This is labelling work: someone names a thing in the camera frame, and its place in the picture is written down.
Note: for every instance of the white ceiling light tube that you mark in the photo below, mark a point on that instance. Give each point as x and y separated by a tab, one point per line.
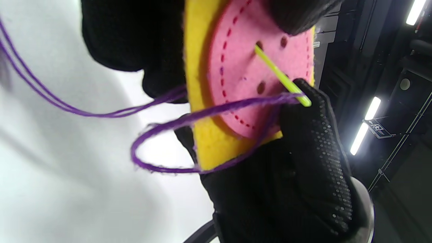
366	125
415	11

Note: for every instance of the green plastic needle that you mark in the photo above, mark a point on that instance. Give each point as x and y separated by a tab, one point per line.
280	76

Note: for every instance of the yellow felt square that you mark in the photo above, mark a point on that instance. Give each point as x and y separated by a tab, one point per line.
195	50

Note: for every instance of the person's left hand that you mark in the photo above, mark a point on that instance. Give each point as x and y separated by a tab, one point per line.
135	33

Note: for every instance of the pink felt button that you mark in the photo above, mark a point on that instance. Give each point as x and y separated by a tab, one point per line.
243	67

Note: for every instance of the purple thread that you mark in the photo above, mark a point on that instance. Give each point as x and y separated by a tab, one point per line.
202	114

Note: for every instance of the person's right hand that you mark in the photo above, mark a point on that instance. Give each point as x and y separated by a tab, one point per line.
287	189

